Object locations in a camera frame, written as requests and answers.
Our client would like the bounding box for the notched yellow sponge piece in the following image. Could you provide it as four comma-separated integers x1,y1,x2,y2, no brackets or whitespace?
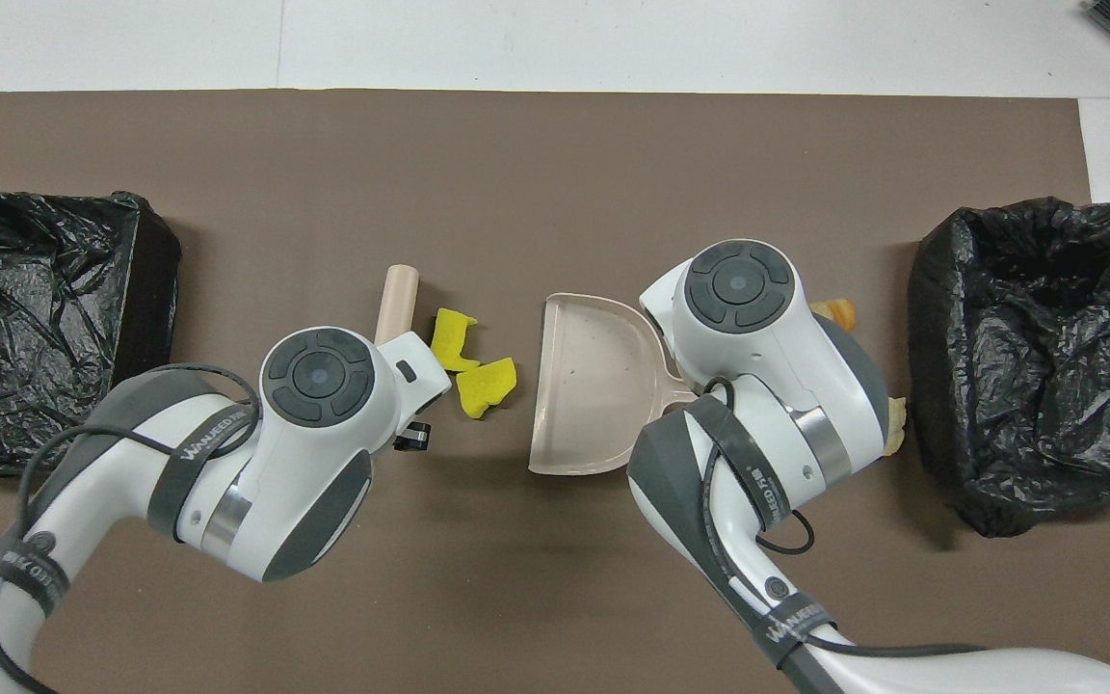
430,307,479,374

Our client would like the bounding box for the beige plastic dustpan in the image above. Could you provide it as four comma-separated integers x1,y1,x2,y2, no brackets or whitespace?
528,293,700,476

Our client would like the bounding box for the beige hand brush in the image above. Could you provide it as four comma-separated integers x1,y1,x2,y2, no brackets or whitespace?
374,263,420,346

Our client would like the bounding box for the large brown table mat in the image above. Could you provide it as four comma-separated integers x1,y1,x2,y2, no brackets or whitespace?
0,90,1110,694

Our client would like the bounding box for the black bag lined bin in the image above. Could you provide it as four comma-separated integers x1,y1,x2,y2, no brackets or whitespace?
0,190,182,481
907,197,1110,538

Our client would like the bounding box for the chunky yellow sponge piece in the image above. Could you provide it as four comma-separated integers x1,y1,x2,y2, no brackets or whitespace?
456,358,518,420

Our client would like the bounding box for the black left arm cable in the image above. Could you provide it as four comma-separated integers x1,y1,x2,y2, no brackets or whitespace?
0,362,262,694

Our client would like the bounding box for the orange striped bread piece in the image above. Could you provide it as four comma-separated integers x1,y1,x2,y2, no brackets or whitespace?
810,299,858,334

